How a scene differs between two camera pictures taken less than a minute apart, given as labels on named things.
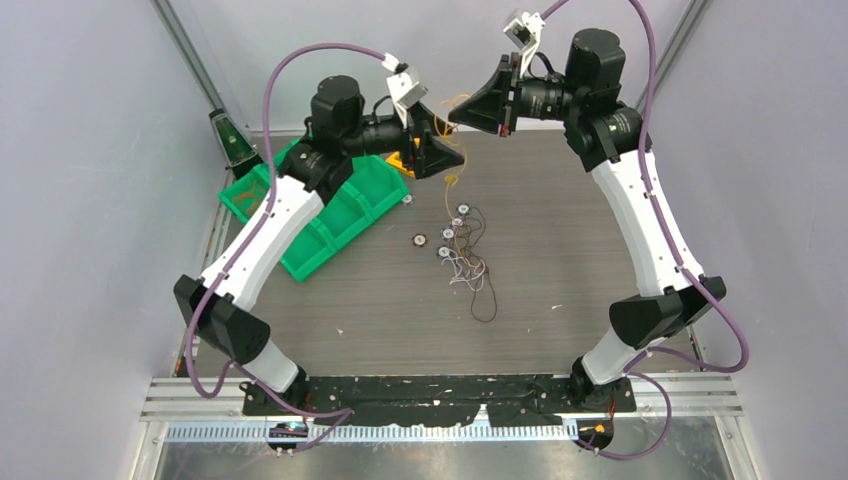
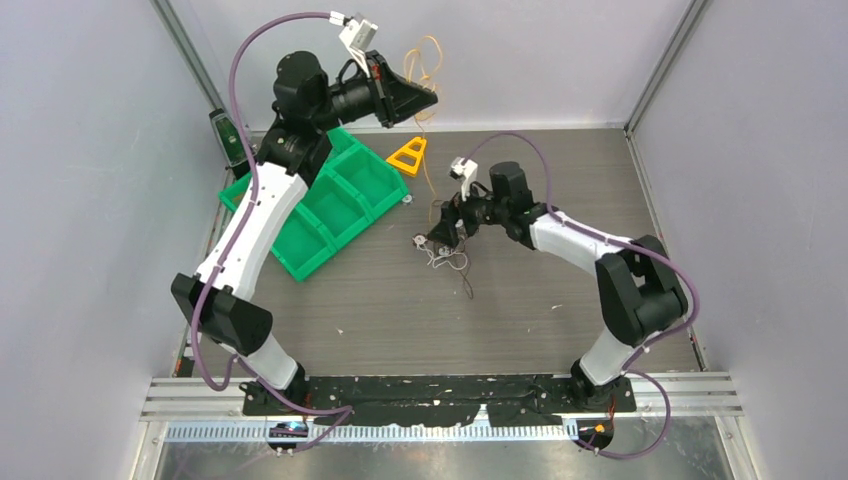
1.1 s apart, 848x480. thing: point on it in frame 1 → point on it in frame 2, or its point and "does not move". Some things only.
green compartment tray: x=374 y=186 does not move
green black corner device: x=240 y=154 does not move
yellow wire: x=456 y=143 → x=423 y=116
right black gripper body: x=507 y=81 → x=457 y=209
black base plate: x=514 y=400 does not move
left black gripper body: x=417 y=153 → x=380 y=85
